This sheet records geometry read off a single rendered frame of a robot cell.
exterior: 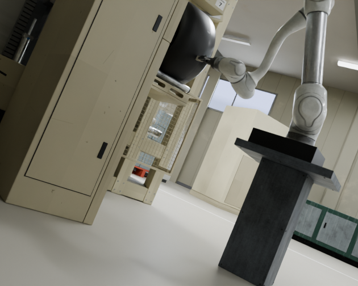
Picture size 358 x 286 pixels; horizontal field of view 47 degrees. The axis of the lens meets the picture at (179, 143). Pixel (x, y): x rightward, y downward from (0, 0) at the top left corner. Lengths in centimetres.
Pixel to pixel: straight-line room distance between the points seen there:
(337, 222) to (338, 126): 305
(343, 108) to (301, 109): 850
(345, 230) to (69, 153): 675
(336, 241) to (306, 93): 615
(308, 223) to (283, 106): 367
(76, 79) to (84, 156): 32
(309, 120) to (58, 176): 117
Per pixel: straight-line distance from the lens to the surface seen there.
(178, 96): 279
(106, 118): 180
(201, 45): 270
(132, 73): 184
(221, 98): 1124
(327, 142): 1032
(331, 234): 807
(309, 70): 215
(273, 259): 215
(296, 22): 243
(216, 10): 338
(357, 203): 1005
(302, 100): 204
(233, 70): 232
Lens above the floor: 38
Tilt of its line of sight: 3 degrees up
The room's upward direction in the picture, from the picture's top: 23 degrees clockwise
